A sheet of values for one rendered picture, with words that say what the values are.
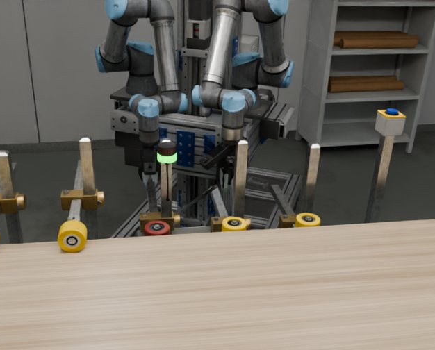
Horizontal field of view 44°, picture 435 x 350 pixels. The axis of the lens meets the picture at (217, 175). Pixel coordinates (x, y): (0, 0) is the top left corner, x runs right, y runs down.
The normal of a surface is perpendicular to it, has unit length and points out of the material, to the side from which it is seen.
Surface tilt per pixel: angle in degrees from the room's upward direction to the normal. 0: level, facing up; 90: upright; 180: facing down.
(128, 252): 0
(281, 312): 0
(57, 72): 90
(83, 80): 90
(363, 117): 90
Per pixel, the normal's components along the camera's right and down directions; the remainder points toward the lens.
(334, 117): 0.22, 0.44
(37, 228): 0.04, -0.90
